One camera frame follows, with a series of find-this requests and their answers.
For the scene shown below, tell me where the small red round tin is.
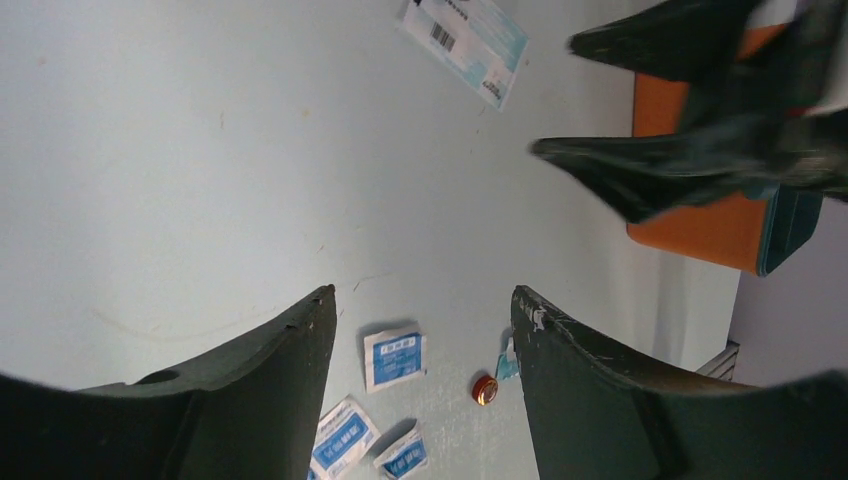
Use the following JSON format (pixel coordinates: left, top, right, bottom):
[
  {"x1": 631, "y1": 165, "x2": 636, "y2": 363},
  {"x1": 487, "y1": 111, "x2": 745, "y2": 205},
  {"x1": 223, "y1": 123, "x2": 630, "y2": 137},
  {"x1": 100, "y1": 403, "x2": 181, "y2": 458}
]
[{"x1": 471, "y1": 374, "x2": 499, "y2": 406}]

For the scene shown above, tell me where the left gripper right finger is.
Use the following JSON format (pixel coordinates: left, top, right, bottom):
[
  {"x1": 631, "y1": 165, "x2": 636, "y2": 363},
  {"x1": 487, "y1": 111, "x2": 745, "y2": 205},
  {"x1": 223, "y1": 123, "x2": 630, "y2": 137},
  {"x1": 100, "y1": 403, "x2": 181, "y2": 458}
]
[{"x1": 511, "y1": 285, "x2": 847, "y2": 479}]

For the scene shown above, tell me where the blue wipe packet middle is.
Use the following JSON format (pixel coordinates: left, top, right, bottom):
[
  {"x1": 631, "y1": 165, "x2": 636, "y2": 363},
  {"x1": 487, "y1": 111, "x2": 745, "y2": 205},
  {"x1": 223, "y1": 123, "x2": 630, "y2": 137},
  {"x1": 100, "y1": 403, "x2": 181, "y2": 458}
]
[{"x1": 307, "y1": 395, "x2": 381, "y2": 480}]

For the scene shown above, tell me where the blue white sachet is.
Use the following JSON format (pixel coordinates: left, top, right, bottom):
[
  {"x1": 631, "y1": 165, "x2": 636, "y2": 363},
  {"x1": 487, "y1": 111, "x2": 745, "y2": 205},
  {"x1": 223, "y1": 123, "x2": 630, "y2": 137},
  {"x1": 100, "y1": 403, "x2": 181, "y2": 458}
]
[{"x1": 401, "y1": 0, "x2": 529, "y2": 111}]

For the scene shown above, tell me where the blue alcohol wipe packet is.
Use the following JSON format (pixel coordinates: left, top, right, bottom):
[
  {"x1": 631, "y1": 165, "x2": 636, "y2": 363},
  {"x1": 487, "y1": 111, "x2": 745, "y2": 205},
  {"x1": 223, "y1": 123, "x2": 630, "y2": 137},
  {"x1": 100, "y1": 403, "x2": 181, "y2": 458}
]
[{"x1": 363, "y1": 323, "x2": 427, "y2": 394}]

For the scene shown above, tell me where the teal divided tray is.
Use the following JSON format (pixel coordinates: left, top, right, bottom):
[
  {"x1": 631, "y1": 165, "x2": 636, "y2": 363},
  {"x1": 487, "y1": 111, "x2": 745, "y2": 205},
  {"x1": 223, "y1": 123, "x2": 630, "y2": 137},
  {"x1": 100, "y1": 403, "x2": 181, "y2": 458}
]
[{"x1": 743, "y1": 184, "x2": 824, "y2": 277}]

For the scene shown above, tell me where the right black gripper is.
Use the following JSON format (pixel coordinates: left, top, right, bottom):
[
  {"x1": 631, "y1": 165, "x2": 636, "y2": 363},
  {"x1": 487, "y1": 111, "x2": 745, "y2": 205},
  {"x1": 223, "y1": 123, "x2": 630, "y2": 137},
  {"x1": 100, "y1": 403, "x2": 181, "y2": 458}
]
[{"x1": 529, "y1": 0, "x2": 847, "y2": 223}]

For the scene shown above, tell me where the blue wipe packet lower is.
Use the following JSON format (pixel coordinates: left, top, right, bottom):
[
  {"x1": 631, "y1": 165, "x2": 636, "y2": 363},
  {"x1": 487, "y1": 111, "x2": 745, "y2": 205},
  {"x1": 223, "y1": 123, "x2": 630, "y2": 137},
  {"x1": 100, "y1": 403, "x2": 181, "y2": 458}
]
[{"x1": 373, "y1": 420, "x2": 429, "y2": 480}]

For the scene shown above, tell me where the orange medicine kit box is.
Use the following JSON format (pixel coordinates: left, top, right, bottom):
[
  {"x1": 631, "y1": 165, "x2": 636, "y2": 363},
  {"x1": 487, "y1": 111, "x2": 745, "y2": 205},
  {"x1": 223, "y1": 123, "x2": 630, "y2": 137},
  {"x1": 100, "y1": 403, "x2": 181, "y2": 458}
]
[{"x1": 625, "y1": 23, "x2": 790, "y2": 276}]

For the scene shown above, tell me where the teal bandage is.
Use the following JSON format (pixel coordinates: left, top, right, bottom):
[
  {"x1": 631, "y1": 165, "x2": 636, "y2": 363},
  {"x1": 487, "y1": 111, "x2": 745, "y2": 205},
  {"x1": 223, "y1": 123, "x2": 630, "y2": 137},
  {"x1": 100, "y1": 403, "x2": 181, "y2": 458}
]
[{"x1": 495, "y1": 337, "x2": 519, "y2": 382}]

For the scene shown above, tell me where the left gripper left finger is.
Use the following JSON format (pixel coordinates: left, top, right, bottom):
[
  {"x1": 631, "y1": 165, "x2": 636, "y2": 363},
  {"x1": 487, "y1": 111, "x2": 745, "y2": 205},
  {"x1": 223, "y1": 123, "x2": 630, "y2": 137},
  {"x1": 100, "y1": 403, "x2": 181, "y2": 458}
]
[{"x1": 1, "y1": 285, "x2": 337, "y2": 479}]

